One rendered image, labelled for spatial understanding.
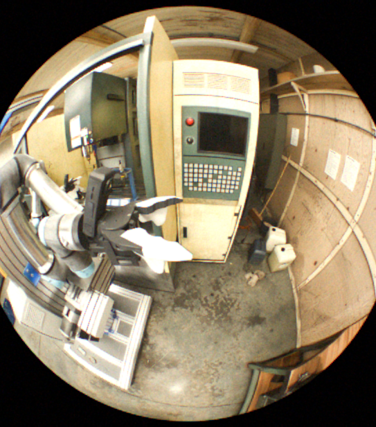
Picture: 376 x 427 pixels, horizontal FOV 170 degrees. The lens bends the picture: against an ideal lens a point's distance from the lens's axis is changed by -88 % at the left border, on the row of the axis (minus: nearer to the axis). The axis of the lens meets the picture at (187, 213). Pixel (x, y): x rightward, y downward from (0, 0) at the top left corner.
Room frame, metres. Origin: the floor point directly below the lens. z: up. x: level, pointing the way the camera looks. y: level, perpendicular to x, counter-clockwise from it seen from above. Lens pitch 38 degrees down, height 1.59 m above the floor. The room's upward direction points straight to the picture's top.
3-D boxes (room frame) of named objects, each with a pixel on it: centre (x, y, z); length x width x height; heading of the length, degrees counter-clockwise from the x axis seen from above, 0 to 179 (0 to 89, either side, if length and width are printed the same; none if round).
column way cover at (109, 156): (1.73, 1.07, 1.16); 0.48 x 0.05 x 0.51; 85
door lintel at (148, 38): (0.63, 1.18, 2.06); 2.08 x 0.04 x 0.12; 85
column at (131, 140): (2.02, 1.05, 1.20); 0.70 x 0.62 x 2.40; 85
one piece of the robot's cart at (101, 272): (0.23, 0.57, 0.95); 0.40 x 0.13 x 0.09; 172
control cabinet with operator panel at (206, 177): (1.54, -0.25, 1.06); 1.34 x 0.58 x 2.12; 175
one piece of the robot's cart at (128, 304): (-0.16, 0.88, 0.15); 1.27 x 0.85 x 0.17; 172
